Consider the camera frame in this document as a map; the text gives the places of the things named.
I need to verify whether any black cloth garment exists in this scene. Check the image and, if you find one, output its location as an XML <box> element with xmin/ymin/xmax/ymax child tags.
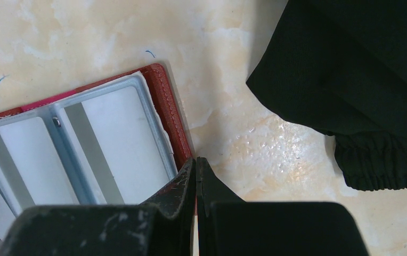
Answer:
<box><xmin>247</xmin><ymin>1</ymin><xmax>407</xmax><ymax>191</ymax></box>

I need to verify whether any red leather card holder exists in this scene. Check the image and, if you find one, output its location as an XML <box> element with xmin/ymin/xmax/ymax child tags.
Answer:
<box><xmin>0</xmin><ymin>63</ymin><xmax>191</xmax><ymax>215</ymax></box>

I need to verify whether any white credit card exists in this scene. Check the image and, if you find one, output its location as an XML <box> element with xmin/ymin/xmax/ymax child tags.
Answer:
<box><xmin>63</xmin><ymin>86</ymin><xmax>176</xmax><ymax>204</ymax></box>
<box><xmin>0</xmin><ymin>117</ymin><xmax>79</xmax><ymax>214</ymax></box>

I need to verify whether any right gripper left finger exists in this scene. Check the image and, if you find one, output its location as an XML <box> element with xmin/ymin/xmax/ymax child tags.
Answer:
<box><xmin>141</xmin><ymin>157</ymin><xmax>196</xmax><ymax>255</ymax></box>

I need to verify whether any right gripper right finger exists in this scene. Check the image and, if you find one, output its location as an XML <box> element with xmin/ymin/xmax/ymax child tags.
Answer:
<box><xmin>196</xmin><ymin>157</ymin><xmax>246</xmax><ymax>255</ymax></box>

